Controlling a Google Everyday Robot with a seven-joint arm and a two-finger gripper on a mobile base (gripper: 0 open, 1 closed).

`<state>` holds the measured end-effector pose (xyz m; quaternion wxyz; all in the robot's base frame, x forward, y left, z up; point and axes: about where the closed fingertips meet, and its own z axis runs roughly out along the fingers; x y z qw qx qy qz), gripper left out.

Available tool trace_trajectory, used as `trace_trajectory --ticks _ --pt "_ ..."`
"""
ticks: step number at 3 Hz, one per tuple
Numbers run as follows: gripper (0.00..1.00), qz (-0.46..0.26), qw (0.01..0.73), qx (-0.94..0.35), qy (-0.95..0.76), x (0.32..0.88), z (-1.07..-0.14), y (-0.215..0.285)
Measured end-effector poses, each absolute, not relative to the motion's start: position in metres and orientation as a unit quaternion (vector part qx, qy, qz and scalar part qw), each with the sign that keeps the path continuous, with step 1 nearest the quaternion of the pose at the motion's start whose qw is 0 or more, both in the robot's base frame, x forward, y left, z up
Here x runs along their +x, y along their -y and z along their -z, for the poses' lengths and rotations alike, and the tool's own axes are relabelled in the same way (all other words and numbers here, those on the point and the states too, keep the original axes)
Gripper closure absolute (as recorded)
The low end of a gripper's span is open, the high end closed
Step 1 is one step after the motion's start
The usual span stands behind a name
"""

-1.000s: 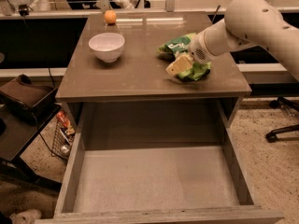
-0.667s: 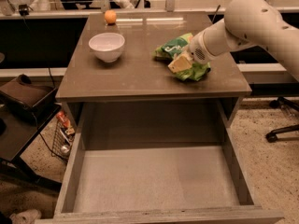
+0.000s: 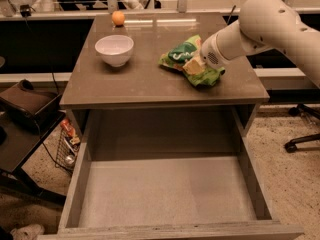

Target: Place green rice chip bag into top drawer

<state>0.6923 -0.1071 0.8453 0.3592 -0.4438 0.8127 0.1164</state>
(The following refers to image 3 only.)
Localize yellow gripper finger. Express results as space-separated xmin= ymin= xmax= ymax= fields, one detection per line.
xmin=183 ymin=55 xmax=206 ymax=75

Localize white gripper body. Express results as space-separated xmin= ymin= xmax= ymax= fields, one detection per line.
xmin=200 ymin=34 xmax=229 ymax=68

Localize green rice chip bag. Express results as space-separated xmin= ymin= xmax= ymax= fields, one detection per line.
xmin=158 ymin=35 xmax=225 ymax=87

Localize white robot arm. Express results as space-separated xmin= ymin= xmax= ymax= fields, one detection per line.
xmin=183 ymin=0 xmax=320 ymax=86

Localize grey cabinet with top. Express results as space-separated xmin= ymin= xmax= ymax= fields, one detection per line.
xmin=59 ymin=12 xmax=271 ymax=162

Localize open grey top drawer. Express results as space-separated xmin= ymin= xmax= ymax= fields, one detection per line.
xmin=39 ymin=106 xmax=303 ymax=240

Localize white bowl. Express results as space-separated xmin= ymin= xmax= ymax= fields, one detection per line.
xmin=95 ymin=35 xmax=134 ymax=67

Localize orange fruit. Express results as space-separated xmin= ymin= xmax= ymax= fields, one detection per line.
xmin=112 ymin=11 xmax=125 ymax=26

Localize black office chair base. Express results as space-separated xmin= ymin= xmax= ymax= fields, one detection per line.
xmin=284 ymin=104 xmax=320 ymax=153

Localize dark brown box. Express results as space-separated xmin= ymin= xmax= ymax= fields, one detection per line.
xmin=0 ymin=79 xmax=61 ymax=130

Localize black power adapter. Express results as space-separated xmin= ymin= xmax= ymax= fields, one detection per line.
xmin=20 ymin=4 xmax=31 ymax=17

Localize black side table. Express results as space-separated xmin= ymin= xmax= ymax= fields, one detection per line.
xmin=0 ymin=111 xmax=66 ymax=206

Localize white shoe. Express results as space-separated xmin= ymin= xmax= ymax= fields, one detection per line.
xmin=10 ymin=224 xmax=45 ymax=240

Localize wire basket with items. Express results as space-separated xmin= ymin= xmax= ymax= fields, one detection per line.
xmin=56 ymin=118 xmax=81 ymax=174

